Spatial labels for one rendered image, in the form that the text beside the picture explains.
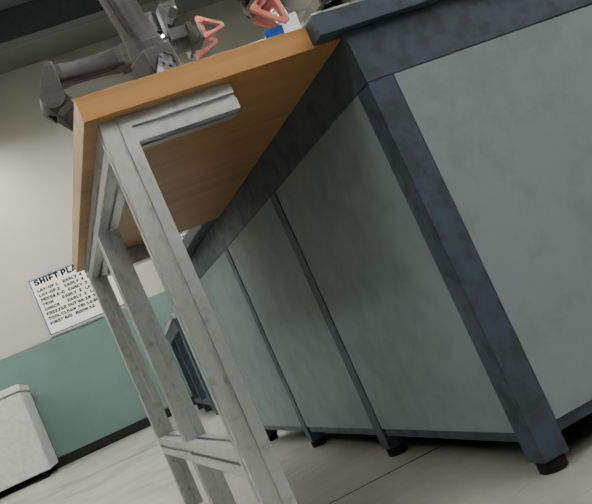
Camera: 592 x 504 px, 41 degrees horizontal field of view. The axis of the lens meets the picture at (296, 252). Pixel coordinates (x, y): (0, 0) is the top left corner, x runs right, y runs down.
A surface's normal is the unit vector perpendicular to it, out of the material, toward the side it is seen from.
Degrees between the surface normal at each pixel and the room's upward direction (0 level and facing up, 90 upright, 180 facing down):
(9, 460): 90
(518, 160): 90
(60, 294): 90
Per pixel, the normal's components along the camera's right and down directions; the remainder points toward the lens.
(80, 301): 0.18, -0.17
